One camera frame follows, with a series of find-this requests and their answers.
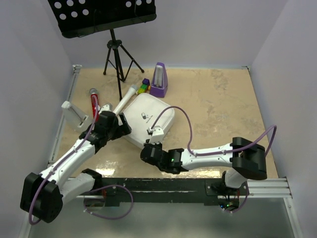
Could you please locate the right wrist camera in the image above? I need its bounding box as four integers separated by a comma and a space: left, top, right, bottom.
146, 125, 164, 144

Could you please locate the black music stand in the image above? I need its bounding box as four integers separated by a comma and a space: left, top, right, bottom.
48, 0, 157, 99

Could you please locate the red toy microphone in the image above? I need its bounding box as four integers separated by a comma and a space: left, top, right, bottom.
89, 88, 100, 119

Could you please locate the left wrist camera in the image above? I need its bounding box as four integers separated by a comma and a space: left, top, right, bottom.
99, 104, 112, 114

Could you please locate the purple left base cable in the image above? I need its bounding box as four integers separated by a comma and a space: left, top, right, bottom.
83, 185, 134, 220

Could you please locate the grey medicine case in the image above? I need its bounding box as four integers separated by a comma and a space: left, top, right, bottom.
123, 93, 175, 149

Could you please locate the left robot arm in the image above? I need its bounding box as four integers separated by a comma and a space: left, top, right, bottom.
20, 111, 132, 225

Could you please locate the purple metronome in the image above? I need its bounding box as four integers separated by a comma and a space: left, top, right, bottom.
150, 62, 168, 98

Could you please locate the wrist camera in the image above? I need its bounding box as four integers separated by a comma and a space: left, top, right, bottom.
99, 104, 112, 114
146, 125, 164, 144

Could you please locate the white toy microphone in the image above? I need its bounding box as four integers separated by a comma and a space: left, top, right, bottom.
112, 85, 138, 115

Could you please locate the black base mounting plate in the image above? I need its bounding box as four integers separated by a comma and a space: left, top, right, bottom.
97, 178, 247, 206

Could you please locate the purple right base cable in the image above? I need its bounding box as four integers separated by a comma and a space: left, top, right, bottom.
222, 182, 250, 214

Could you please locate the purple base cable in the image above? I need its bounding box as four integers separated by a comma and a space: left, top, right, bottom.
222, 182, 250, 214
83, 185, 134, 220

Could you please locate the colourful toy block train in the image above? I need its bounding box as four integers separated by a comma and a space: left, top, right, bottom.
137, 78, 151, 95

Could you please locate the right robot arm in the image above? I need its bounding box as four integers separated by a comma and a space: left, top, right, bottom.
140, 137, 267, 195

